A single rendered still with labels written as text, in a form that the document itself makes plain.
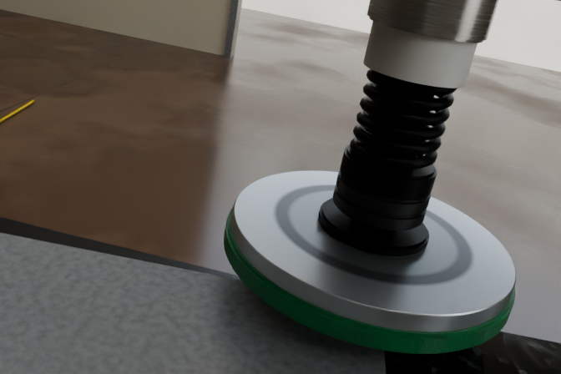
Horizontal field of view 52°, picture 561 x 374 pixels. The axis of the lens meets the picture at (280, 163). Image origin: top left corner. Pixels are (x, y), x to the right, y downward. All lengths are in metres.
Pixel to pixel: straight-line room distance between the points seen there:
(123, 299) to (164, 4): 4.95
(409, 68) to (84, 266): 0.27
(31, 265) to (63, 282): 0.03
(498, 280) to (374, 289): 0.10
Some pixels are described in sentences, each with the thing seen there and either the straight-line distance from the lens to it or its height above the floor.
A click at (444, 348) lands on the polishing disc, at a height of 0.84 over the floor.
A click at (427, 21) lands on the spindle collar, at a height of 1.02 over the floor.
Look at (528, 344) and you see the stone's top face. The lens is 0.49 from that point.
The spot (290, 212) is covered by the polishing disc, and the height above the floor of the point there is 0.86.
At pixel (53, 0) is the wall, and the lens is 5.73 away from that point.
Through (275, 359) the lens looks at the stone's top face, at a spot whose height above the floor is 0.80.
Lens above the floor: 1.05
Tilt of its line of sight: 21 degrees down
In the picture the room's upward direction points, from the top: 11 degrees clockwise
